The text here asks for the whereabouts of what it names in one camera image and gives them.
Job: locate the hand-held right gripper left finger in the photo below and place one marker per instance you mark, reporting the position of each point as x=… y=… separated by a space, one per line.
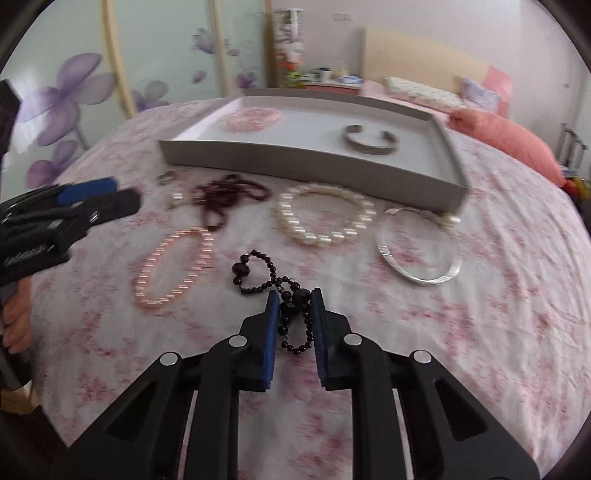
x=272 y=341

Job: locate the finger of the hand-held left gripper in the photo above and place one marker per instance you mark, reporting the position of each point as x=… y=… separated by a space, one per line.
x=87 y=190
x=115 y=203

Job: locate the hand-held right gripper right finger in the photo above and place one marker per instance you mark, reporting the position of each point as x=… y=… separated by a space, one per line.
x=318 y=341

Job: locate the pearl earring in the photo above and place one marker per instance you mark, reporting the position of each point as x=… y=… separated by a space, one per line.
x=176 y=198

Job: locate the white cardboard tray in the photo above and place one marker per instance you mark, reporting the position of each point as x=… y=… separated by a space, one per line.
x=314 y=134

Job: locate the person's left hand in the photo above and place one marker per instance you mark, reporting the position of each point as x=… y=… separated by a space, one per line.
x=16 y=323

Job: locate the floral sliding door wardrobe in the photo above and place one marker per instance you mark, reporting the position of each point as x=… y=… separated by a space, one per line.
x=152 y=46

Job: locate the silver cuff bangle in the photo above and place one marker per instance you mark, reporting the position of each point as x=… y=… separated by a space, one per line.
x=369 y=151

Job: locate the plush toy display tube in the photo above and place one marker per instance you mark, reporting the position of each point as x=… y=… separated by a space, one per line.
x=288 y=46

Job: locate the pink and cream nightstand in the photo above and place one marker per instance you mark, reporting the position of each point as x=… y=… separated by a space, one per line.
x=328 y=87

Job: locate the bed with pink sheet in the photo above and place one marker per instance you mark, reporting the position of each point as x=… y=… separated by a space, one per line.
x=374 y=90

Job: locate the patterned flat pillow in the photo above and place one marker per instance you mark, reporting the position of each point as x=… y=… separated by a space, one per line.
x=415 y=90

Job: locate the folded salmon comforter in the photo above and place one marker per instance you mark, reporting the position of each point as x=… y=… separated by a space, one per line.
x=508 y=138

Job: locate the small purple pillow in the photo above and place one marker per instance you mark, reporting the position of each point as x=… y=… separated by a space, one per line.
x=480 y=94

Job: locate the cream and pink headboard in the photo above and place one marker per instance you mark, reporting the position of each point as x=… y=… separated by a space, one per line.
x=415 y=55

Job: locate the colourful toy pile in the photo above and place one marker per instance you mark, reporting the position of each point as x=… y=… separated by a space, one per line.
x=579 y=187

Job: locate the dark wooden chair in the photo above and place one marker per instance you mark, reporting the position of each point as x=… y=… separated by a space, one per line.
x=572 y=143

